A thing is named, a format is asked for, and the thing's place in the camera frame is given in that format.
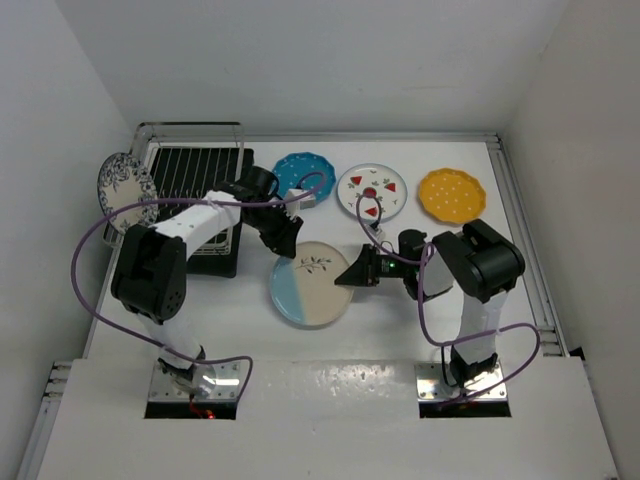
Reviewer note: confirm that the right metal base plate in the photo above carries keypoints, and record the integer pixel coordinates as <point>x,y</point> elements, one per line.
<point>431,386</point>

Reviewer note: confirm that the metal base plate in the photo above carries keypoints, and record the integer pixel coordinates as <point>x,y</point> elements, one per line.
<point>215,383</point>
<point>431,386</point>

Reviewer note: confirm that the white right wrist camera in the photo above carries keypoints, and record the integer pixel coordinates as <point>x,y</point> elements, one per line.
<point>375,231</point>

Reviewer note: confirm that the blue and beige plate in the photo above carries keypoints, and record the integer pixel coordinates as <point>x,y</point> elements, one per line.
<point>303,290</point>

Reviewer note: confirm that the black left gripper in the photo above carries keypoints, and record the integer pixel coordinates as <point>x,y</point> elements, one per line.
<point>283,241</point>

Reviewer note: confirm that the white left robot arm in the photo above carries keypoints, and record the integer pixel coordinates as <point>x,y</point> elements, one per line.
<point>150,278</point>

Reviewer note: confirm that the white wire dish rack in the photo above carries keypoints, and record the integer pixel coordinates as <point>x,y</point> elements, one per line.
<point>227,134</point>

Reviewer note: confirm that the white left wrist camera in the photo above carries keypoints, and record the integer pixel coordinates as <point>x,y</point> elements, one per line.
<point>299,199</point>

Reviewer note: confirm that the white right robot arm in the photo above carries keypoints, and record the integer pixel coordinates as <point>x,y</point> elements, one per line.
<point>481,261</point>

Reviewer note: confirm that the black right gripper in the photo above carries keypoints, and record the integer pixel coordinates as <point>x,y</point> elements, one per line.
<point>364,272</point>

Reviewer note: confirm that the yellow polka dot plate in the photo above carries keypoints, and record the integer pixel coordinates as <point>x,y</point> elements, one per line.
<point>452,196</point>

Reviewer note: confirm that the watermelon pattern white plate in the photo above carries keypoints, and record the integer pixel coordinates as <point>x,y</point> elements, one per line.
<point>383,191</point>

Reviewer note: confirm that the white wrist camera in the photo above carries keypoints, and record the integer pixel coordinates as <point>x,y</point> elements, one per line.
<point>299,199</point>
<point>375,231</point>

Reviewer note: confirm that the blue floral white plate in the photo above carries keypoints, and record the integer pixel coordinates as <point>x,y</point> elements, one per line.
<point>123,180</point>

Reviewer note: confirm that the blue polka dot plate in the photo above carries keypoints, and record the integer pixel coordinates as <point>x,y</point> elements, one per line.
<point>305,170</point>

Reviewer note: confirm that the black drip tray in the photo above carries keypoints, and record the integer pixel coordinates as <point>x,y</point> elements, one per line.
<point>220,260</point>

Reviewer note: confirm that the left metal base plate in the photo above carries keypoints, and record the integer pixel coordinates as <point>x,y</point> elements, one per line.
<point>215,383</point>

